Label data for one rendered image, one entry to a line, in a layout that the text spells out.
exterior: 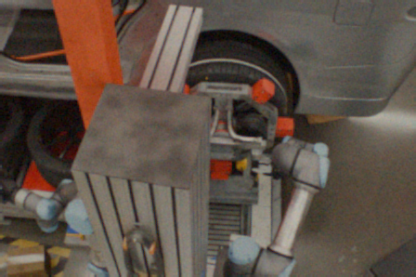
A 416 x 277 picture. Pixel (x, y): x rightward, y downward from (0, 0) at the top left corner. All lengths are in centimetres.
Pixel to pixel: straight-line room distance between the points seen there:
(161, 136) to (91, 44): 87
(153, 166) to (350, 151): 280
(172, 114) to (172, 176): 16
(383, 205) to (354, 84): 111
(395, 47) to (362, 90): 32
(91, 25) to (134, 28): 72
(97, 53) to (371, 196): 225
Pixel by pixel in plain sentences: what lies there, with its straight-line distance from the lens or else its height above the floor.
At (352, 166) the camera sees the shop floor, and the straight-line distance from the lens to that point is 366.
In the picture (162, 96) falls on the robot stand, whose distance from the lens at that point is 116.
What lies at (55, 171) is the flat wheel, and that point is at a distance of 300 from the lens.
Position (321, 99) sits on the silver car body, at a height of 87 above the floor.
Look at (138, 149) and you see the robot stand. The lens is 107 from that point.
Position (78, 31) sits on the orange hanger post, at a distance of 186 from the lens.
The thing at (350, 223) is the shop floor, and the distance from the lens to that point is 341.
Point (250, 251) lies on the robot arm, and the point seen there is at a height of 105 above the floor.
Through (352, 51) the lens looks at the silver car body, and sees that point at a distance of 256.
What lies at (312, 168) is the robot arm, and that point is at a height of 127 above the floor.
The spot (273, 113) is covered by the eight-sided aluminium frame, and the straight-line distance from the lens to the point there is 252.
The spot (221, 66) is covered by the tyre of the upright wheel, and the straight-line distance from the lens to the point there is 245.
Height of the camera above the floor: 288
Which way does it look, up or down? 52 degrees down
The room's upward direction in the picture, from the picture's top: 1 degrees clockwise
